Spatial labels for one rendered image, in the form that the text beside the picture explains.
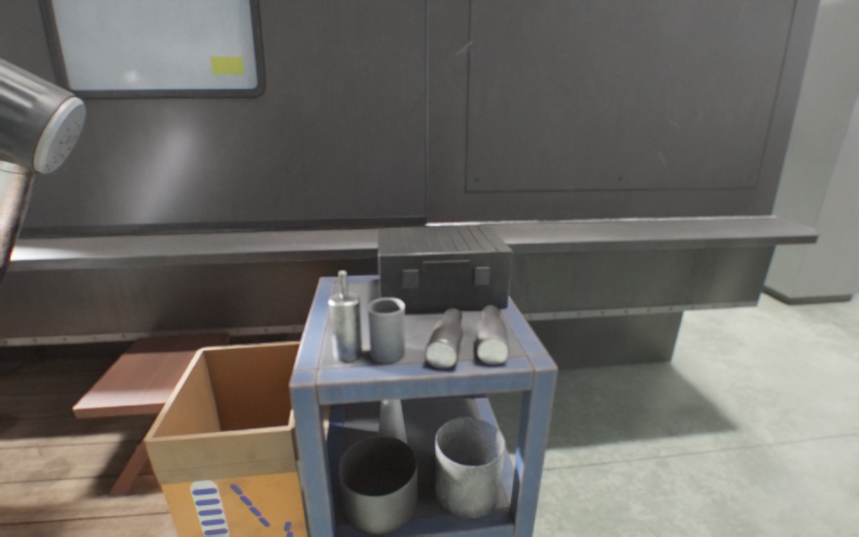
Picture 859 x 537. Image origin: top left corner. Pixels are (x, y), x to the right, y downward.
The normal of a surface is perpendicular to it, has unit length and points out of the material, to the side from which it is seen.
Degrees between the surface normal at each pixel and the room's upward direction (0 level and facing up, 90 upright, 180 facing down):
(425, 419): 0
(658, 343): 90
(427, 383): 90
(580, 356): 90
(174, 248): 31
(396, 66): 86
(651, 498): 0
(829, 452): 0
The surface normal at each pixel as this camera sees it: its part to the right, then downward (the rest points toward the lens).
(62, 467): 0.01, -0.93
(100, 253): 0.07, -0.61
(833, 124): -0.99, 0.04
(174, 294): 0.12, 0.37
